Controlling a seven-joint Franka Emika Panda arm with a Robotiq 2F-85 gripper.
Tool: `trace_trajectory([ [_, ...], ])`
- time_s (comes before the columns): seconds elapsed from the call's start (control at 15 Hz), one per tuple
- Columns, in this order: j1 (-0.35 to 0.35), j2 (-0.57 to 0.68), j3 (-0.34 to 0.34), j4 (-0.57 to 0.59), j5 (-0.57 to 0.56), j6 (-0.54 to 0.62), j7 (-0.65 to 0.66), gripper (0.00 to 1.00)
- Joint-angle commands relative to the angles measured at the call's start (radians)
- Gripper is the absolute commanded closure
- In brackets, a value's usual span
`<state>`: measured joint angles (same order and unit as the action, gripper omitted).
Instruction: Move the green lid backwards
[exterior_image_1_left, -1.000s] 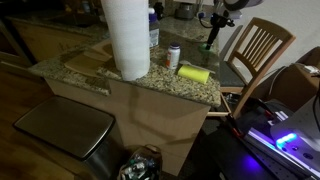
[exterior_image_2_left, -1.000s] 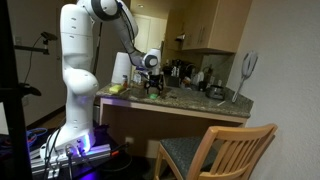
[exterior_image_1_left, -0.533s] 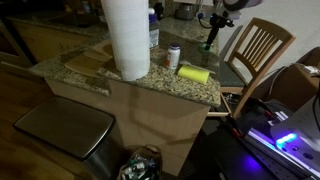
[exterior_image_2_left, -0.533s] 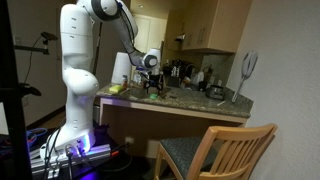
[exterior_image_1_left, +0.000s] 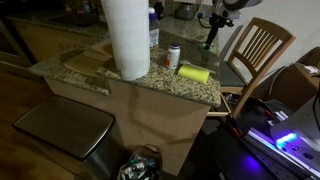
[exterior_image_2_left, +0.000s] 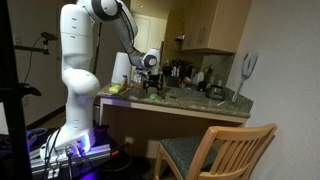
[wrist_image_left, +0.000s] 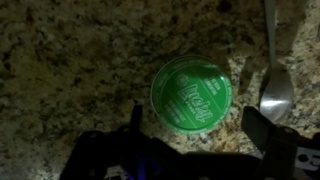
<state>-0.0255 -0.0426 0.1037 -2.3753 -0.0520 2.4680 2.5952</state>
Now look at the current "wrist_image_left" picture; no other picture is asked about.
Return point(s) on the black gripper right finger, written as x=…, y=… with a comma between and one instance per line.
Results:
x=258, y=128

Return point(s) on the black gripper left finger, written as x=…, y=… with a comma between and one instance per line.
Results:
x=135, y=120

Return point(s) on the green printed jar lid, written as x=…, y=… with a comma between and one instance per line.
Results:
x=191, y=96

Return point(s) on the metal spoon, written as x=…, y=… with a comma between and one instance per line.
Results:
x=276, y=96

